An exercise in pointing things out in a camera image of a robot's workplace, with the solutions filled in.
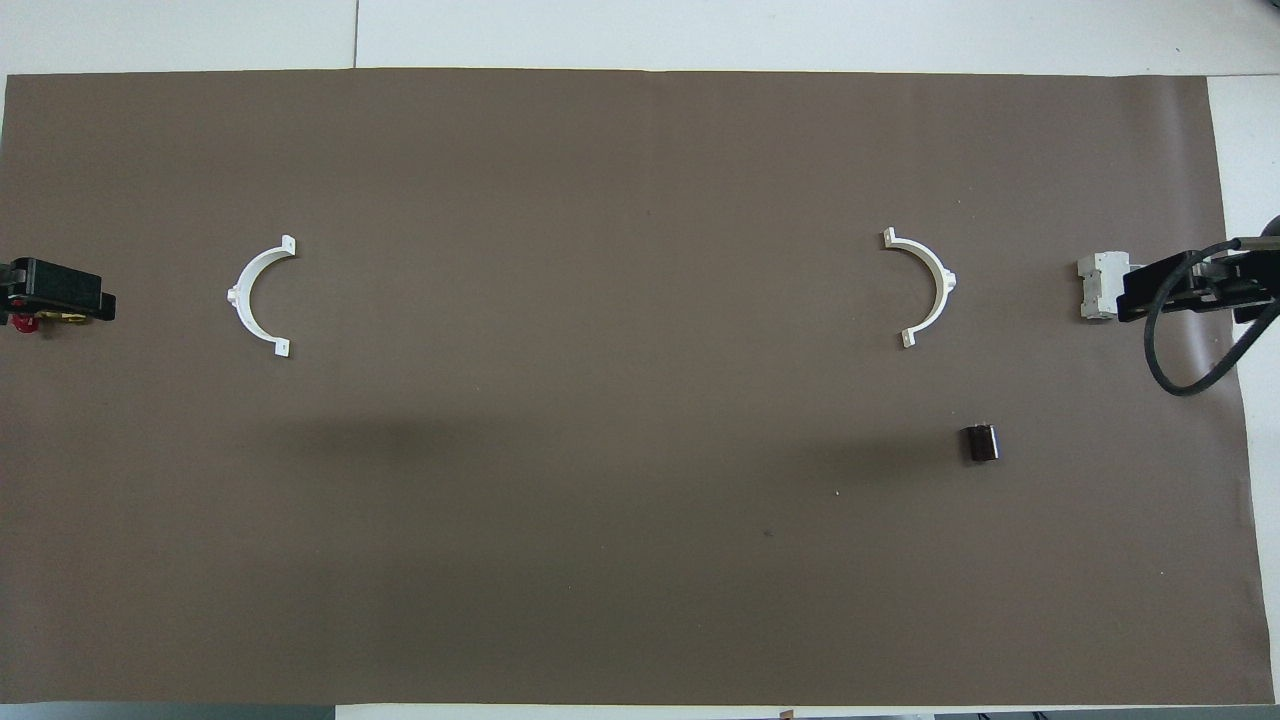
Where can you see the small dark brown cylinder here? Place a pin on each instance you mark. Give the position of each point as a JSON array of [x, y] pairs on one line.
[[980, 443]]

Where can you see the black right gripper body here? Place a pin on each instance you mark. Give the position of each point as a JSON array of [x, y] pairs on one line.
[[1165, 285]]

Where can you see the red and brass valve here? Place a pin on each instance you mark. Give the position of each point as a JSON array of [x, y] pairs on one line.
[[24, 323]]

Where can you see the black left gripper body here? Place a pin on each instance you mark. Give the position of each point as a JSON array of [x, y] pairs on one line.
[[50, 280]]

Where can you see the brown table mat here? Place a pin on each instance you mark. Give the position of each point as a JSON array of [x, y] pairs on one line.
[[640, 550]]

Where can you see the grey circuit breaker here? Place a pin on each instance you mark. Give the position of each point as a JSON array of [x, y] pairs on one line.
[[1098, 290]]

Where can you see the white half pipe clamp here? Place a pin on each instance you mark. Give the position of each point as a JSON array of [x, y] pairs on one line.
[[250, 275], [935, 265]]

